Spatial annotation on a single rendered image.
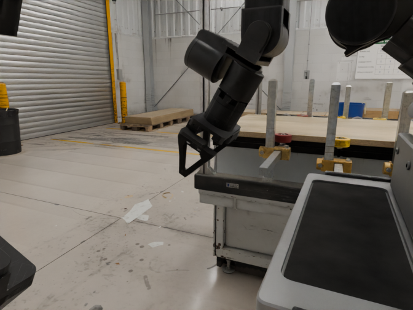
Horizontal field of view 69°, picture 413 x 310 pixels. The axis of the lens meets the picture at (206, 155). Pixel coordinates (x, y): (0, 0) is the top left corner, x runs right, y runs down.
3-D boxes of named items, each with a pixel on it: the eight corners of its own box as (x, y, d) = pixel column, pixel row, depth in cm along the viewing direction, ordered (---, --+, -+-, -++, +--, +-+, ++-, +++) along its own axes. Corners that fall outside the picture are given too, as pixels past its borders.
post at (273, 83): (270, 186, 138) (276, 79, 126) (263, 185, 139) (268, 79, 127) (272, 184, 141) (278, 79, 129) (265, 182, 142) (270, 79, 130)
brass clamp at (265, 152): (288, 160, 130) (289, 149, 129) (257, 157, 136) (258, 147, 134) (290, 157, 136) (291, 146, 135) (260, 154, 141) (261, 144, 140)
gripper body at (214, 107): (186, 126, 49) (206, 85, 45) (208, 116, 58) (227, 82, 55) (219, 148, 47) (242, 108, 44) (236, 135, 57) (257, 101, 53)
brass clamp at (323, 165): (350, 174, 122) (352, 163, 120) (315, 171, 127) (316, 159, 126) (350, 170, 127) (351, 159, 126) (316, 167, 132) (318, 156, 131)
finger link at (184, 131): (160, 168, 50) (183, 121, 46) (179, 156, 57) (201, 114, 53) (192, 191, 49) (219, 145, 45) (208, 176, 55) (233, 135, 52)
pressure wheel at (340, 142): (324, 160, 138) (327, 135, 136) (340, 159, 140) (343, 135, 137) (334, 165, 131) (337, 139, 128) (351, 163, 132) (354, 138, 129)
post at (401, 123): (395, 213, 120) (415, 90, 108) (385, 211, 121) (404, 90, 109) (394, 210, 123) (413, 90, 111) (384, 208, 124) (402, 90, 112)
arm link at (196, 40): (275, 26, 40) (287, 34, 48) (206, -12, 43) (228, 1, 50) (232, 103, 45) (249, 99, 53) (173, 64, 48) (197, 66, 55)
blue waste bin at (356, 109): (363, 139, 600) (368, 103, 582) (332, 137, 622) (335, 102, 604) (361, 135, 652) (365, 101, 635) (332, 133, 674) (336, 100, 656)
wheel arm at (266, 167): (267, 178, 106) (268, 166, 105) (257, 177, 108) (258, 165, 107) (286, 152, 145) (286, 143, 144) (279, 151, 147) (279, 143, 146)
